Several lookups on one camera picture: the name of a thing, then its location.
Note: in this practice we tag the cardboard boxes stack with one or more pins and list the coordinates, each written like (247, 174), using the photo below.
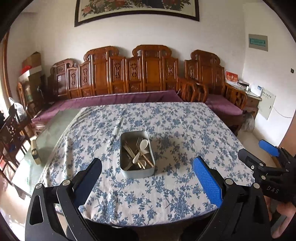
(31, 81)

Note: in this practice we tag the purple sofa cushion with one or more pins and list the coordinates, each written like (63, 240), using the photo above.
(218, 104)

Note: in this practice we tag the metal fork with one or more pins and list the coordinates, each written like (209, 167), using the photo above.
(140, 144)

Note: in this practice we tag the carved wooden sofa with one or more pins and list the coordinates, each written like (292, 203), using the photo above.
(105, 71)

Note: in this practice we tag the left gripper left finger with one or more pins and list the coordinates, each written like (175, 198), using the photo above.
(84, 182)

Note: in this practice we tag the white plastic spoon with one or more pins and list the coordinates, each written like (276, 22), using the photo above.
(138, 154)

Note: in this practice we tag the red box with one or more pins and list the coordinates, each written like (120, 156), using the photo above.
(231, 77)

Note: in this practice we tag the dark wooden chair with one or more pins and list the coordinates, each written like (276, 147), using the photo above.
(13, 137)

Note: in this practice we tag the grey metal tray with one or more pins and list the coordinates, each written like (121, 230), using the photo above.
(128, 169)

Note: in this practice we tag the wooden side table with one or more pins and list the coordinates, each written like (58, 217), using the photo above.
(246, 101)

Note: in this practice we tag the blue floral tablecloth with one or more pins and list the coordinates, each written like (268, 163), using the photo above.
(178, 133)

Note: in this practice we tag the carved wooden armchair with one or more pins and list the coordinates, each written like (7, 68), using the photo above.
(190, 91)

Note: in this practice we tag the white electrical panel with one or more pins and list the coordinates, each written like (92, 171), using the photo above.
(266, 104)

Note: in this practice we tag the light wooden chopstick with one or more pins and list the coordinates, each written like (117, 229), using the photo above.
(132, 154)

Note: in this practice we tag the framed flower painting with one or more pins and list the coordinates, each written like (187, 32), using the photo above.
(91, 10)

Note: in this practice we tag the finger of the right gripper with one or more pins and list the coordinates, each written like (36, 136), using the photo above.
(269, 148)

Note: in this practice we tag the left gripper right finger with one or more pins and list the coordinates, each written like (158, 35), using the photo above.
(208, 182)

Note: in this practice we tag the person's right hand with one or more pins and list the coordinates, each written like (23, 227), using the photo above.
(288, 210)

